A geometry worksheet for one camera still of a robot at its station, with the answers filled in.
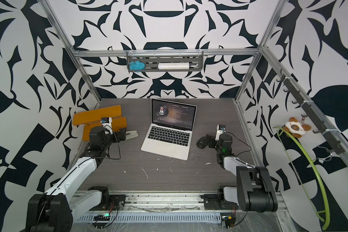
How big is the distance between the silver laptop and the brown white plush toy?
0.47 meters

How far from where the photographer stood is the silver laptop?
3.07 ft

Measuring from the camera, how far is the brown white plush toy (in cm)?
59
